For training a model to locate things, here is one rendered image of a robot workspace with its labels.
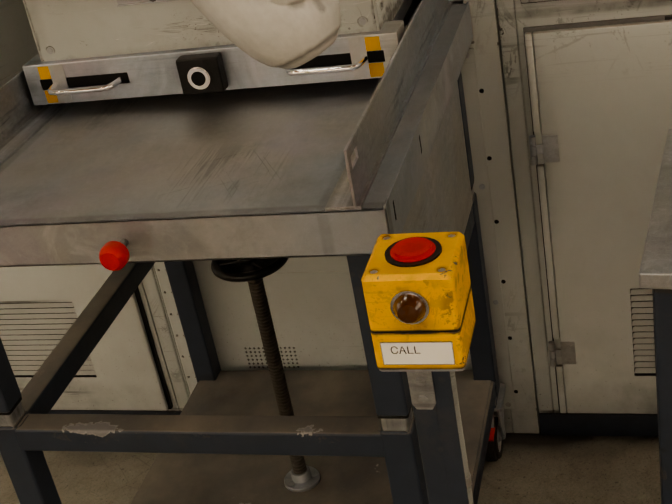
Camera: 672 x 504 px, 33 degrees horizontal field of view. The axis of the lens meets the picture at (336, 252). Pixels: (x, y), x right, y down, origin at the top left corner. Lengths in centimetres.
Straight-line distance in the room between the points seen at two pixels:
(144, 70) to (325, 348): 78
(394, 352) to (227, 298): 118
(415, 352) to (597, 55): 90
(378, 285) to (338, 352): 120
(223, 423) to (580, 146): 76
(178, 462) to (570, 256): 76
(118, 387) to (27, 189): 97
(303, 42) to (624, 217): 96
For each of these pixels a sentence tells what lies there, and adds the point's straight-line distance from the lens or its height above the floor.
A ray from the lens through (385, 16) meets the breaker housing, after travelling 152.
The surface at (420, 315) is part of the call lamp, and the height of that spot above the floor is 87.
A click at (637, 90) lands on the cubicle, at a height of 69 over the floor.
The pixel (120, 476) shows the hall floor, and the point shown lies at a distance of 233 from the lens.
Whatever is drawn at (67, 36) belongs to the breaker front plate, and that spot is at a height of 96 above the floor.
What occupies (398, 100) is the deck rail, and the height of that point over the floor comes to 86.
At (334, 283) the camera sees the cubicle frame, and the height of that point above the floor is 35.
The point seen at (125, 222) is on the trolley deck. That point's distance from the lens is 130.
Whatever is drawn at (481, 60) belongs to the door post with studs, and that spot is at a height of 75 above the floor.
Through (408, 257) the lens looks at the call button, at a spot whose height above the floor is 91.
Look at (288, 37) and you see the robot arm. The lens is 107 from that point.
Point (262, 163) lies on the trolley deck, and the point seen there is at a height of 85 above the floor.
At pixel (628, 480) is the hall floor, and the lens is 210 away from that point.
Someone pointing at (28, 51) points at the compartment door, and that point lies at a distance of 194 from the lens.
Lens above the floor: 138
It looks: 28 degrees down
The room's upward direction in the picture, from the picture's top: 11 degrees counter-clockwise
